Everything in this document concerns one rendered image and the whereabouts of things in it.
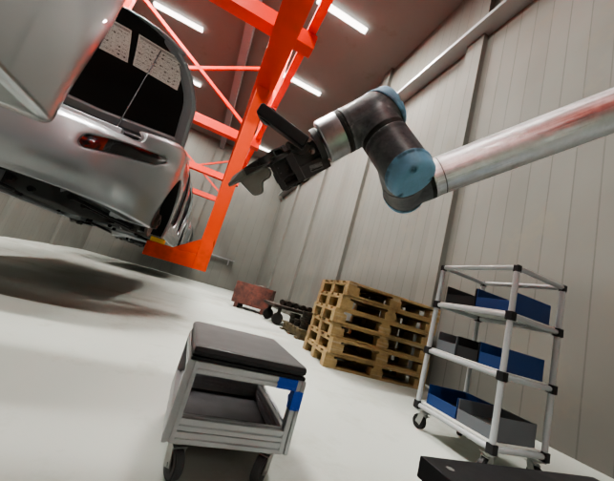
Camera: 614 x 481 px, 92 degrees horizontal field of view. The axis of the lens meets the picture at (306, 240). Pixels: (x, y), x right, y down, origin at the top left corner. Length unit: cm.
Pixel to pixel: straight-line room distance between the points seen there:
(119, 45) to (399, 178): 330
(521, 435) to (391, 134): 172
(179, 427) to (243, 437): 17
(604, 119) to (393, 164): 42
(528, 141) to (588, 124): 10
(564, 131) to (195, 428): 108
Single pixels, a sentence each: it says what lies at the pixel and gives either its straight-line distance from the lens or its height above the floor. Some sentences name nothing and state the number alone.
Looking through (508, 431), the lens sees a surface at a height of 21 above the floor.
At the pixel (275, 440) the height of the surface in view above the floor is 13.
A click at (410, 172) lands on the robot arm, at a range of 55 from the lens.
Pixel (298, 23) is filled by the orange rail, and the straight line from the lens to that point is 345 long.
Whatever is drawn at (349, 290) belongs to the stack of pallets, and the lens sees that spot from 292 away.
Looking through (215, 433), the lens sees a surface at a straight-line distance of 97.
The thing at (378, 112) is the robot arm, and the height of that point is 90.
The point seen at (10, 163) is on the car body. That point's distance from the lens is 263.
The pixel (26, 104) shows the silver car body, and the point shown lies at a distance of 83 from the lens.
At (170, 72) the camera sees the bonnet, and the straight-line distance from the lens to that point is 351.
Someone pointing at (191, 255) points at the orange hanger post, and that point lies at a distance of 357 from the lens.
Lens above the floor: 53
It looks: 11 degrees up
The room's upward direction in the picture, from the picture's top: 16 degrees clockwise
